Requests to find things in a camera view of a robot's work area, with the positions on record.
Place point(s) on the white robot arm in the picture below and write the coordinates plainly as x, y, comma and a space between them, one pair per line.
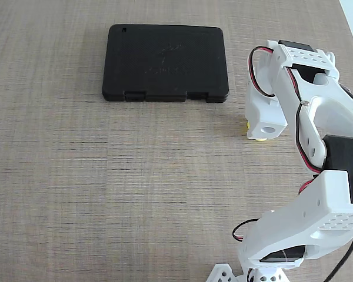
311, 205

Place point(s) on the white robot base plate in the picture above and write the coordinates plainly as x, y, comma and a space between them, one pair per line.
223, 274

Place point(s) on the black plastic case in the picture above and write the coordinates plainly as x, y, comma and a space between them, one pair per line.
164, 67

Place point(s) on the yellow rubber duck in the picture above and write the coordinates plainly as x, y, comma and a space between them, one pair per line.
260, 139

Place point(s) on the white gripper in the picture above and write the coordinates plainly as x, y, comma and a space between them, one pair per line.
264, 126

